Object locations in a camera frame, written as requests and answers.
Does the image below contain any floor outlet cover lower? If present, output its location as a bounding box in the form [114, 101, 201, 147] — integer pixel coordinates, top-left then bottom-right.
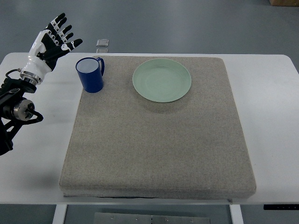
[96, 48, 108, 54]

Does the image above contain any black table control panel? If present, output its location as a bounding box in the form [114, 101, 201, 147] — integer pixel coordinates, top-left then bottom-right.
[263, 204, 299, 210]

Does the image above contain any grey metal base plate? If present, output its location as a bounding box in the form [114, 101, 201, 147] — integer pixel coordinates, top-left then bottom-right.
[93, 212, 211, 224]

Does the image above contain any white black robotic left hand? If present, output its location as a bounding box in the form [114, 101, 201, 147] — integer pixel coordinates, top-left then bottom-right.
[20, 13, 83, 85]

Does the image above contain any beige fabric mat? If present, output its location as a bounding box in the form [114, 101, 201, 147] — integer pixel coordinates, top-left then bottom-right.
[59, 56, 256, 199]

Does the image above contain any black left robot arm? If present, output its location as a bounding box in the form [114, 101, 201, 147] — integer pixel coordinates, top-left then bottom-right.
[0, 69, 43, 155]

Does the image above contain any floor outlet cover upper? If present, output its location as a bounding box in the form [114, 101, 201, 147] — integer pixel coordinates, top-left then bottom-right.
[96, 39, 109, 47]

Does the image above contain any floor outlet cover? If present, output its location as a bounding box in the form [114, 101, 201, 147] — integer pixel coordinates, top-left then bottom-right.
[96, 48, 108, 54]
[96, 39, 109, 47]

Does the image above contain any light green plate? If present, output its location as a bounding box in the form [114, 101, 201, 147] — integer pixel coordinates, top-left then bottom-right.
[132, 58, 192, 103]

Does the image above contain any brown cardboard box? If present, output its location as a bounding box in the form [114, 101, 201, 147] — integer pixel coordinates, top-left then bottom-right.
[269, 0, 299, 7]

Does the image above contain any blue enamel mug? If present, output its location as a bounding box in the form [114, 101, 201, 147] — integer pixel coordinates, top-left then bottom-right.
[75, 57, 105, 93]

